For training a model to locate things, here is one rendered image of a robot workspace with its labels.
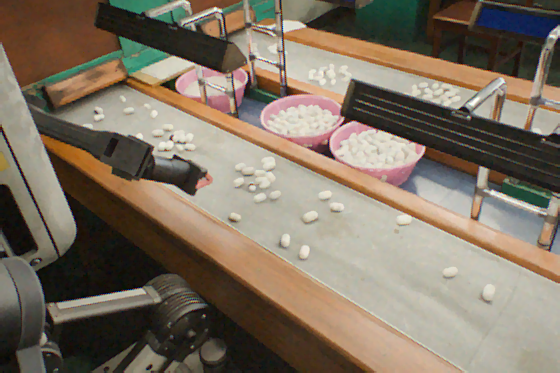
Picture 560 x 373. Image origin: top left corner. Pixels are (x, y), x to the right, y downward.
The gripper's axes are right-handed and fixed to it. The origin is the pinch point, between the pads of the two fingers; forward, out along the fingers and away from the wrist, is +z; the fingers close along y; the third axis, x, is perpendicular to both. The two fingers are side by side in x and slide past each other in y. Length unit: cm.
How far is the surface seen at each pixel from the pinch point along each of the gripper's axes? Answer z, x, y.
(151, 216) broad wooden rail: -3.3, 14.7, 10.4
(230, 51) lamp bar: -1.1, -30.6, 8.9
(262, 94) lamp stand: 54, -27, 43
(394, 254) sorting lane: 20.5, -2.3, -41.5
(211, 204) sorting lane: 9.1, 7.2, 4.6
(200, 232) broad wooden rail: -0.2, 12.0, -4.0
